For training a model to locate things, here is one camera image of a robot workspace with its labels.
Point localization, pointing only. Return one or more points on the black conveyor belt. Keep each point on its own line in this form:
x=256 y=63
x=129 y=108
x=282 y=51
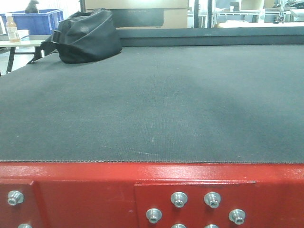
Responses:
x=186 y=95

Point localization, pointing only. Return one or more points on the cardboard box behind conveyor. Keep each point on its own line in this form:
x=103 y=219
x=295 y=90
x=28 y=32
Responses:
x=144 y=14

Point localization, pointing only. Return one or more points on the black fabric bag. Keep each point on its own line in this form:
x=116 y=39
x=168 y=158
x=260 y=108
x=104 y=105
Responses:
x=84 y=37

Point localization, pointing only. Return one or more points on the blue crate on table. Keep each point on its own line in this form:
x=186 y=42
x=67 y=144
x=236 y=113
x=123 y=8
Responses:
x=42 y=23

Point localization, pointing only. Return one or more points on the white paper cup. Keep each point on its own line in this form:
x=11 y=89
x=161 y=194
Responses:
x=23 y=34

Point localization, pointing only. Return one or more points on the orange drink bottle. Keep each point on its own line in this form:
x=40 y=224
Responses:
x=11 y=27

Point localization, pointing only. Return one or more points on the red conveyor frame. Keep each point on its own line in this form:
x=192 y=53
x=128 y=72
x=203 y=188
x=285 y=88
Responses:
x=151 y=195

